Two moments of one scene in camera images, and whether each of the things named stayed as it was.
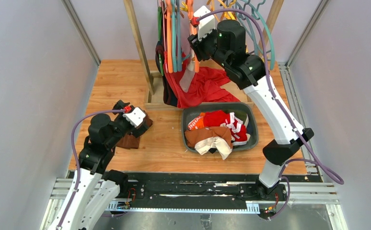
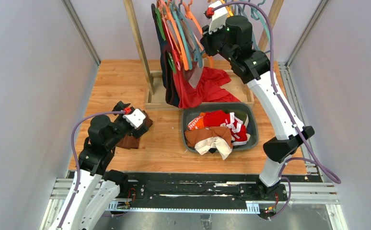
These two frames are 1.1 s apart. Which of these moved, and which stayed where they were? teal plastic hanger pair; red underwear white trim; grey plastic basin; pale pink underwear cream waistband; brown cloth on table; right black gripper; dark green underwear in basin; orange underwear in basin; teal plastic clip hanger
Moved: teal plastic hanger pair; teal plastic clip hanger; pale pink underwear cream waistband
Stayed: red underwear white trim; orange underwear in basin; brown cloth on table; dark green underwear in basin; grey plastic basin; right black gripper
